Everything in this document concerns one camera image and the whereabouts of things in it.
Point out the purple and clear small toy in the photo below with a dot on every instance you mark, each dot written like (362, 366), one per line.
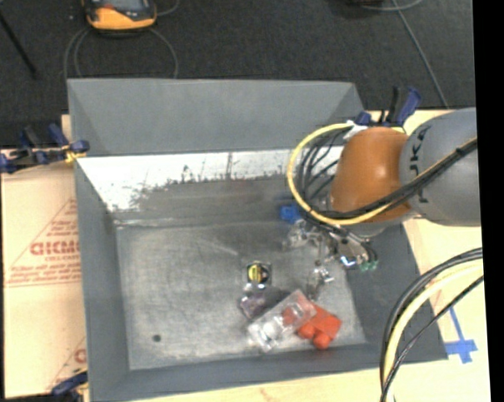
(253, 305)

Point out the orange-red plastic block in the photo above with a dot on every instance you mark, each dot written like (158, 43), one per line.
(325, 327)

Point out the grey metal bin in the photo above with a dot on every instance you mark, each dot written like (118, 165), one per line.
(176, 282)

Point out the brown cardboard board, red print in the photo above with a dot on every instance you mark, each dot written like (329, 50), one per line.
(39, 297)

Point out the yellow and black round gadget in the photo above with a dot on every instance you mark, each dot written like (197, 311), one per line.
(258, 273)

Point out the clear plastic packet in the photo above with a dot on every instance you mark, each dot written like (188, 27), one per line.
(278, 323)

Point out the small blue object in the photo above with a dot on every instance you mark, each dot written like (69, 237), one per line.
(290, 213)

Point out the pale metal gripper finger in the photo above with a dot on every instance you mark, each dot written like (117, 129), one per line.
(319, 278)
(299, 235)

